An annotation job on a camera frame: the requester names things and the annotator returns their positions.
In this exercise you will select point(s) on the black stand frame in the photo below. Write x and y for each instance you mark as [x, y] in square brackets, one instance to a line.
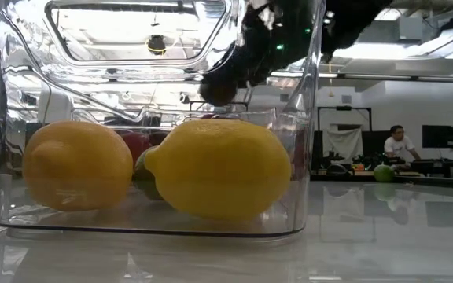
[344, 108]

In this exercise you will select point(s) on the large orange lemon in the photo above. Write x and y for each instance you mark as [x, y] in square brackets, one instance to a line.
[77, 165]

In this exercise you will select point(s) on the white hanging cloth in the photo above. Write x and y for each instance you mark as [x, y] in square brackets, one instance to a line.
[342, 143]

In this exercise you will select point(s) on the black table edge frame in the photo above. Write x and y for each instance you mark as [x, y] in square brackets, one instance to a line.
[427, 181]

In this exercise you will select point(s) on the black partition panel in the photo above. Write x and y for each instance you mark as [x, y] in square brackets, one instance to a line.
[376, 143]

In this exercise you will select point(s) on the overhead camera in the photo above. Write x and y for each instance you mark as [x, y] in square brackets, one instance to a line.
[156, 44]

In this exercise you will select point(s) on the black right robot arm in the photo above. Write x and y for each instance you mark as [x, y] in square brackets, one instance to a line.
[348, 19]

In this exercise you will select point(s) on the green lime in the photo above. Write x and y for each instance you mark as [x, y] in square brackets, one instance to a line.
[144, 177]
[384, 173]

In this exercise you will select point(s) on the horizontal metal bar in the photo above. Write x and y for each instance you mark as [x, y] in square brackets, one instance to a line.
[407, 78]

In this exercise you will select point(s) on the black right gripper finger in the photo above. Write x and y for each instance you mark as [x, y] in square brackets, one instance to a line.
[226, 67]
[260, 72]

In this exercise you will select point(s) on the large yellow lemon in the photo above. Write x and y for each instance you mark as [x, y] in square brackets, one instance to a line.
[218, 169]

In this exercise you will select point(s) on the black monitor screen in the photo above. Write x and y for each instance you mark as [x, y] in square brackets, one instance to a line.
[439, 136]

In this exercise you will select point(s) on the low black desk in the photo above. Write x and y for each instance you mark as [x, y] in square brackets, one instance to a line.
[435, 163]

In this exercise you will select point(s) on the person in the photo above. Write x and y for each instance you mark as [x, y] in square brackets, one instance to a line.
[397, 145]

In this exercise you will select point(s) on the clear plastic bin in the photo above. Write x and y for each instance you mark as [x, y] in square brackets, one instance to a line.
[250, 115]
[152, 226]

